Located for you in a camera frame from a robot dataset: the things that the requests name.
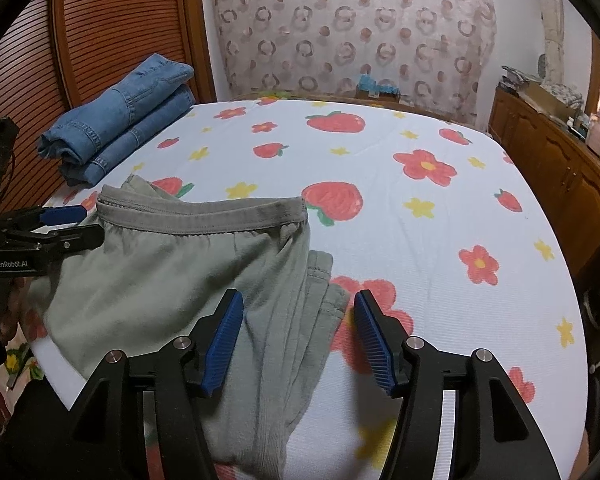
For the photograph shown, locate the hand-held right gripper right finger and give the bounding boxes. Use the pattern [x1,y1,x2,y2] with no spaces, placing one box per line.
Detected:
[354,289,563,480]

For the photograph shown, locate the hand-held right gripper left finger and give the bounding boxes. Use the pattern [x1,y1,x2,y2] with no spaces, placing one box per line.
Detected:
[67,287,246,480]

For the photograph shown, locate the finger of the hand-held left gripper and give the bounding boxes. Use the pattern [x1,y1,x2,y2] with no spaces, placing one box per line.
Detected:
[0,204,87,235]
[27,224,104,257]

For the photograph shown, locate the grey pants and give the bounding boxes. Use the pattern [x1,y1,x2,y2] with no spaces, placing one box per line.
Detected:
[30,174,352,472]

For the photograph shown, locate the person's left hand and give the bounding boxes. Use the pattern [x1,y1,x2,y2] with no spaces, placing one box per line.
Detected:
[0,276,34,347]

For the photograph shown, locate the floral blanket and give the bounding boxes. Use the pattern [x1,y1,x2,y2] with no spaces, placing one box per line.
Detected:
[0,327,47,397]

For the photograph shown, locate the folded dark blue jeans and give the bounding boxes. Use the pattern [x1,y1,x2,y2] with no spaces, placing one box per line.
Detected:
[60,84,195,187]

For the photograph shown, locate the strawberry printed bed sheet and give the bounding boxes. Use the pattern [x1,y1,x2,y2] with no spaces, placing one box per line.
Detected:
[2,97,590,480]

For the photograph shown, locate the folded light blue jeans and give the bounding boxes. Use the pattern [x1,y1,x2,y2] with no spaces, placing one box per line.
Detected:
[36,52,196,163]

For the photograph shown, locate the wooden slatted headboard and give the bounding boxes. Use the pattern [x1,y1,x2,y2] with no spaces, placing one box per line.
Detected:
[0,0,217,203]

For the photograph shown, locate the wooden cabinet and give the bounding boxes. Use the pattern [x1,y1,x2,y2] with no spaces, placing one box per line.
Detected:
[487,82,600,283]

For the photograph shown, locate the small blue box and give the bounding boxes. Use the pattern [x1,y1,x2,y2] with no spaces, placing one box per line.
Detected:
[355,75,402,100]

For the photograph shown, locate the cardboard box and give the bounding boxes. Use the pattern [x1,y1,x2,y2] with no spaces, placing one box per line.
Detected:
[501,65,583,123]

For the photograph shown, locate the pink box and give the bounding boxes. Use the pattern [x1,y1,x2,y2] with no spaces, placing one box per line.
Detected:
[586,111,600,162]

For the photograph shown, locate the ring patterned curtain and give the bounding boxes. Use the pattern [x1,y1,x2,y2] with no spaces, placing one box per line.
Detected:
[200,0,499,128]

